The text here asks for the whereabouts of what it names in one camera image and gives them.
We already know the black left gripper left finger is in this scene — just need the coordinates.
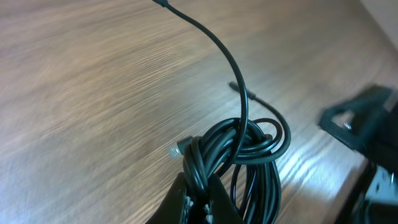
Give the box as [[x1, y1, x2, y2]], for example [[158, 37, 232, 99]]
[[146, 172, 190, 224]]

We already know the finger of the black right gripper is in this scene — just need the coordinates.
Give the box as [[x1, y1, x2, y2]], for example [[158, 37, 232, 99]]
[[318, 85, 394, 156]]

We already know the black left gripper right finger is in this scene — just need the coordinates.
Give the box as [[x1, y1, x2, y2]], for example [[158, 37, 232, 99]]
[[205, 174, 244, 224]]

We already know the black USB cable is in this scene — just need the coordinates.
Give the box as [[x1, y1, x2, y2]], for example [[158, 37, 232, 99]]
[[152, 0, 292, 224]]

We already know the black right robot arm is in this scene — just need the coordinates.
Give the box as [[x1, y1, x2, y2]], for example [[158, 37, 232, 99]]
[[318, 85, 397, 223]]

